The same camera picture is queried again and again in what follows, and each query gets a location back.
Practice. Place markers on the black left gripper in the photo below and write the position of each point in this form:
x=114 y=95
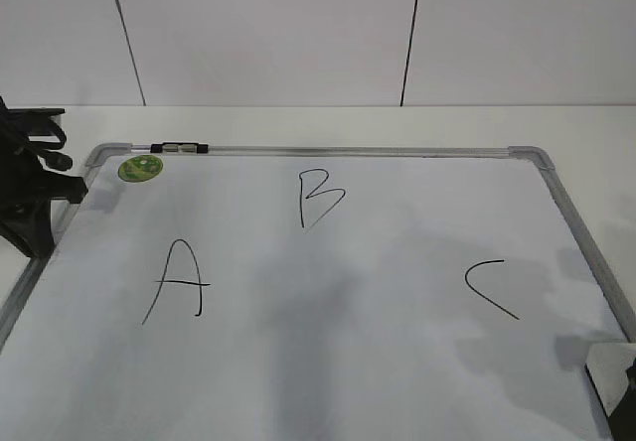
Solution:
x=33 y=174

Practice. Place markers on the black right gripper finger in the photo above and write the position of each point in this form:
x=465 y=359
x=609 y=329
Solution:
x=622 y=420

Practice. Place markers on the white board eraser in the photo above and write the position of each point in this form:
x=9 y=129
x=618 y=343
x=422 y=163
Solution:
x=606 y=365

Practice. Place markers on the green round magnet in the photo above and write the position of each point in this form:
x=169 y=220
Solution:
x=140 y=168

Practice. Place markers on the black and silver marker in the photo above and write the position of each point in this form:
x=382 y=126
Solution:
x=172 y=148

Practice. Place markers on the white board with aluminium frame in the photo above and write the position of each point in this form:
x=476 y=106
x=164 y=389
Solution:
x=288 y=294

